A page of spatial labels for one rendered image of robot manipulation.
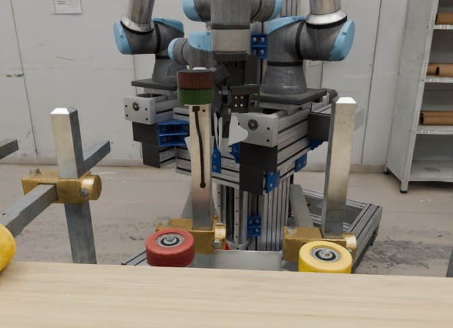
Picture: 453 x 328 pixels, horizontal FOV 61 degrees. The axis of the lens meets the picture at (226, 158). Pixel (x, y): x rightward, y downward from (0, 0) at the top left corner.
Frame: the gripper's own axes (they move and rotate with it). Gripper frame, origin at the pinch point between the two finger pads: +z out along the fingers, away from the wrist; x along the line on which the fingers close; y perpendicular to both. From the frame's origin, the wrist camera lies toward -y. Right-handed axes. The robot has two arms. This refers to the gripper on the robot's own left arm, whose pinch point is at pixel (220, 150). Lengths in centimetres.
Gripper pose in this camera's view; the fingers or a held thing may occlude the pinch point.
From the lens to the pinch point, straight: 81.4
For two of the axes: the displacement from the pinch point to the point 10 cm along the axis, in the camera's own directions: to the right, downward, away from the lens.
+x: -2.8, -3.1, 9.1
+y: 9.6, -0.9, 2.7
